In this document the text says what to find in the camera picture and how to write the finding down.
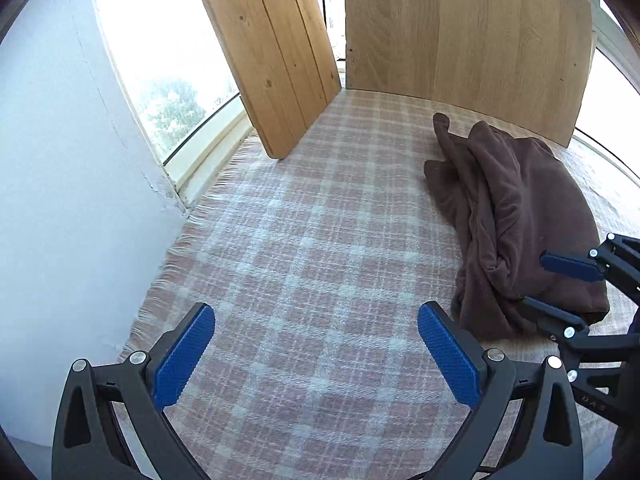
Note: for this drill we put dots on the plaid blanket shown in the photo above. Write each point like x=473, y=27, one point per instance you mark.
x=325, y=240

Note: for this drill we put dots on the oak veneer board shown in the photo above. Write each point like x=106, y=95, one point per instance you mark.
x=465, y=35

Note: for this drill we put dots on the pine plank board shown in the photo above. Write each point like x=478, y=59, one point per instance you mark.
x=270, y=50

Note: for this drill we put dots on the brown fleece sweater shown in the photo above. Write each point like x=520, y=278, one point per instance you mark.
x=510, y=200

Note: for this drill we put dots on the white window frame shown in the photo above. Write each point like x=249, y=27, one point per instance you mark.
x=210, y=160

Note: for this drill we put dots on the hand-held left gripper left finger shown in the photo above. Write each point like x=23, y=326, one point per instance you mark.
x=185, y=355

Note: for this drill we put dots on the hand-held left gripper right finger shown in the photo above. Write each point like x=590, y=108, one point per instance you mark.
x=447, y=355

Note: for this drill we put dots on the green trees outside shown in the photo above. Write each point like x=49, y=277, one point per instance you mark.
x=175, y=110

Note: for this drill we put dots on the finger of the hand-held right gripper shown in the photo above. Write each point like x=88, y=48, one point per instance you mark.
x=570, y=265
x=550, y=317

